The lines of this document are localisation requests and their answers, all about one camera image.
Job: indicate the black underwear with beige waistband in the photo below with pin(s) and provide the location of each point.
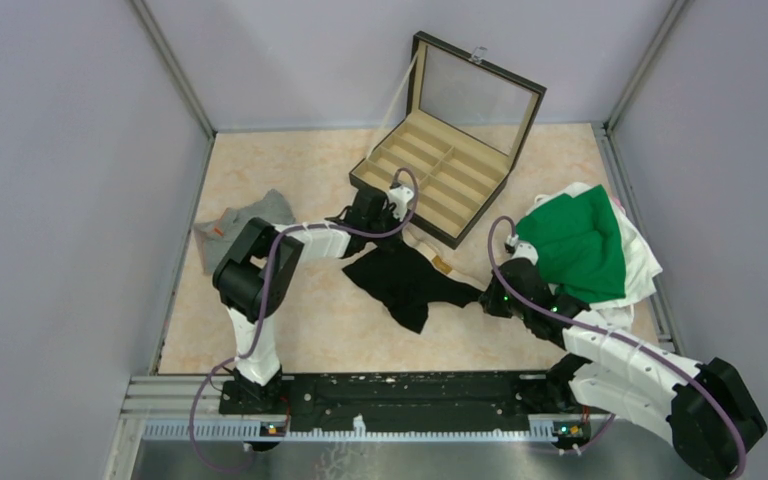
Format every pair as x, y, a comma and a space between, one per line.
408, 276

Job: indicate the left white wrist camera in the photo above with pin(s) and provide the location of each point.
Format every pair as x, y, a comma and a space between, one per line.
403, 200

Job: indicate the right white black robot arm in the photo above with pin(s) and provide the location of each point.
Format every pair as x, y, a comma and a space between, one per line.
703, 410

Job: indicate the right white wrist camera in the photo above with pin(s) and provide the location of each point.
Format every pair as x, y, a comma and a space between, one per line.
519, 249

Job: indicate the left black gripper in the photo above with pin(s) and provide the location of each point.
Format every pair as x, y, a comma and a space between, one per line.
387, 211

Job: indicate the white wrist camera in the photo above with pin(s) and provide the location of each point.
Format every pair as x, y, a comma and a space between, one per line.
403, 200
519, 249

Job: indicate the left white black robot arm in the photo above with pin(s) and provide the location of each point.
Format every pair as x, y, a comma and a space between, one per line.
254, 276

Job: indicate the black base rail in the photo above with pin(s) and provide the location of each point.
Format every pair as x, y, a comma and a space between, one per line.
405, 402

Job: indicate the white cloth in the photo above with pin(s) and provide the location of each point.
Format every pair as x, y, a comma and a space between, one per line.
641, 266

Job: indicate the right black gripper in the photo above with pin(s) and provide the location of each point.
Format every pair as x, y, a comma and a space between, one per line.
490, 302

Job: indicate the green cloth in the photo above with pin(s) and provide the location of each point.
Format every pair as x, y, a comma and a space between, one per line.
579, 244

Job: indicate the black leather compartment box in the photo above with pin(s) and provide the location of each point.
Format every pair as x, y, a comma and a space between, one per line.
461, 132

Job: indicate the grey striped underwear orange trim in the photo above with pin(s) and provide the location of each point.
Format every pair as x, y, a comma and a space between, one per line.
214, 238

